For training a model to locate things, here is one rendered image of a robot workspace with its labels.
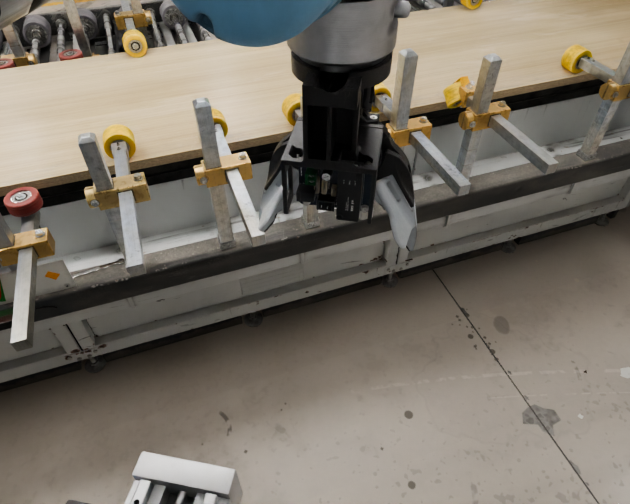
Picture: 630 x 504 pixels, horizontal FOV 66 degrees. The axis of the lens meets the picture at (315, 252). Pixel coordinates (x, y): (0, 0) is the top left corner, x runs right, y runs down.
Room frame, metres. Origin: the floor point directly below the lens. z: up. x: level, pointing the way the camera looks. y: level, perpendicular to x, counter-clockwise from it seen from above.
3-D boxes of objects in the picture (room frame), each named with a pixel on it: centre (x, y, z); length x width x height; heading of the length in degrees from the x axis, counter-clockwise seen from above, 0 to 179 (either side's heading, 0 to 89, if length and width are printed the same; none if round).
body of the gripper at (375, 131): (0.33, -0.02, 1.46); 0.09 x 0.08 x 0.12; 169
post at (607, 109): (1.40, -0.93, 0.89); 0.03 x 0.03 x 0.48; 20
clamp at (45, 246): (0.82, 0.70, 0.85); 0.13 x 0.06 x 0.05; 110
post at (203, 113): (0.97, 0.25, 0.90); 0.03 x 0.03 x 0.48; 20
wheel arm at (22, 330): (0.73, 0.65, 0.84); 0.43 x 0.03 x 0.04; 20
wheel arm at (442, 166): (1.14, -0.27, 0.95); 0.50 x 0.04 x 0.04; 20
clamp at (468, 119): (1.24, -0.48, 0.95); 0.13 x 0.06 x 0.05; 110
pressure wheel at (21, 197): (0.93, 0.72, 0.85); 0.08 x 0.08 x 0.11
